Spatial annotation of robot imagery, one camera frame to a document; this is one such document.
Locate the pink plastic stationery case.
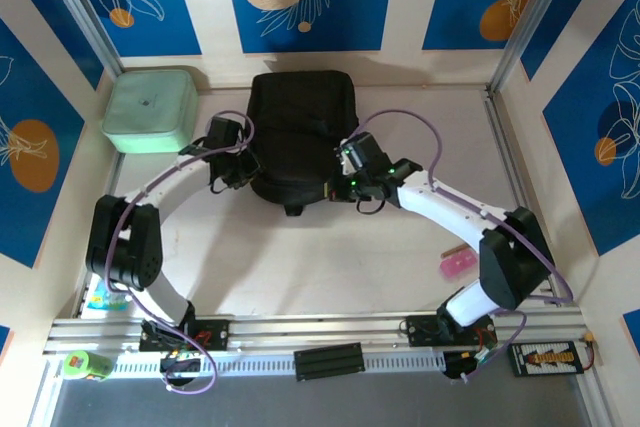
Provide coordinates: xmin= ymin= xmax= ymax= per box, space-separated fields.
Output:
xmin=438 ymin=249 xmax=479 ymax=278

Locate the light blue printed packet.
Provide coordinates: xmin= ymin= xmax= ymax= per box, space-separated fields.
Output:
xmin=85 ymin=281 xmax=132 ymax=312

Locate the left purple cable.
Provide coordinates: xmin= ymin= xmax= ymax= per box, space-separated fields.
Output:
xmin=107 ymin=110 xmax=257 ymax=395

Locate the grey metal sheet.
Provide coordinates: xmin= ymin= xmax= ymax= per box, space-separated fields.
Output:
xmin=29 ymin=371 xmax=601 ymax=427

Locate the purple cable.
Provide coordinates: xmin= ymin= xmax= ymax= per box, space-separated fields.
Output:
xmin=107 ymin=110 xmax=257 ymax=395
xmin=349 ymin=109 xmax=575 ymax=384

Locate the white slotted cable tray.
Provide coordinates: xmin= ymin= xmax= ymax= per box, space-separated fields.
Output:
xmin=107 ymin=349 xmax=446 ymax=381

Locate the aluminium side rail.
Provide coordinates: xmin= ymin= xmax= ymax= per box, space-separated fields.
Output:
xmin=482 ymin=88 xmax=561 ymax=309

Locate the green cylinder with label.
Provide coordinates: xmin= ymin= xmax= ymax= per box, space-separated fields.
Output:
xmin=63 ymin=350 xmax=115 ymax=382

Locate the black fabric backpack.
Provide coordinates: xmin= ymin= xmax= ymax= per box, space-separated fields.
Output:
xmin=247 ymin=70 xmax=360 ymax=218

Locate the black power distribution board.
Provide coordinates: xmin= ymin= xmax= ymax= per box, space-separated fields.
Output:
xmin=508 ymin=340 xmax=581 ymax=377

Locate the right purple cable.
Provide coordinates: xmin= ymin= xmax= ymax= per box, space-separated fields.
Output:
xmin=349 ymin=109 xmax=575 ymax=384

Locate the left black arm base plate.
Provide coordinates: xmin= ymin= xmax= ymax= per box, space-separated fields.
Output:
xmin=138 ymin=317 xmax=231 ymax=352

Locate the red wire with yellow plug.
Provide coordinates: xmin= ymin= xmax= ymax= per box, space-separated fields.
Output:
xmin=579 ymin=330 xmax=600 ymax=371

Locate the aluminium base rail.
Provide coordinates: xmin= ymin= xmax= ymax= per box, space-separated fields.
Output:
xmin=42 ymin=309 xmax=586 ymax=356

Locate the mint green zip case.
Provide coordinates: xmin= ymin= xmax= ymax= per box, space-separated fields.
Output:
xmin=101 ymin=65 xmax=197 ymax=155

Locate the black ribbed block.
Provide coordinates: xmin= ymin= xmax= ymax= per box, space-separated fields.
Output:
xmin=293 ymin=341 xmax=365 ymax=382

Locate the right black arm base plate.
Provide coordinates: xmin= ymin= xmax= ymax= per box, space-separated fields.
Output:
xmin=405 ymin=314 xmax=499 ymax=348

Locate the aluminium corner post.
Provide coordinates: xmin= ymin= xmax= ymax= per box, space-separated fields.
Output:
xmin=488 ymin=0 xmax=584 ymax=93
xmin=34 ymin=0 xmax=125 ymax=76

